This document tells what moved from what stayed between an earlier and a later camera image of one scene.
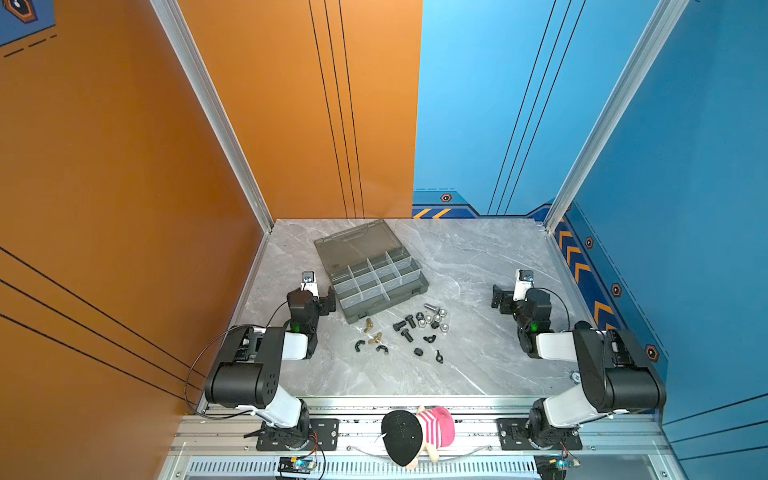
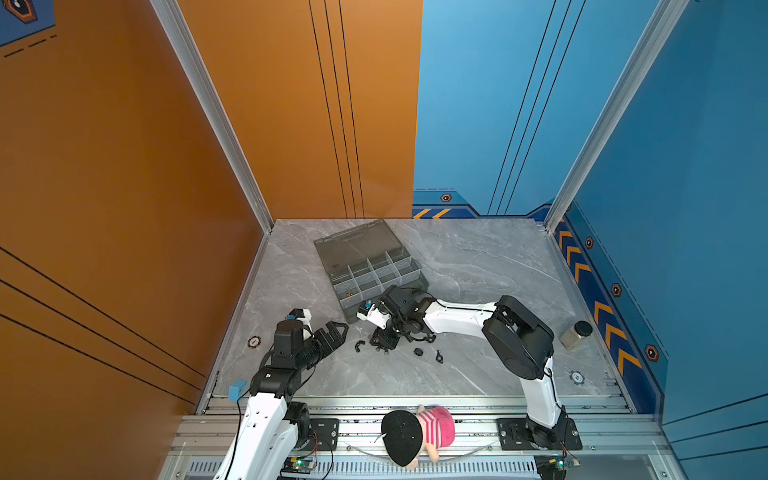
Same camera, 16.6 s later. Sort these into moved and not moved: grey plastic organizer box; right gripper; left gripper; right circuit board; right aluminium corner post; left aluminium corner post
Moved: left gripper; right gripper
Not moved: right aluminium corner post; grey plastic organizer box; right circuit board; left aluminium corner post
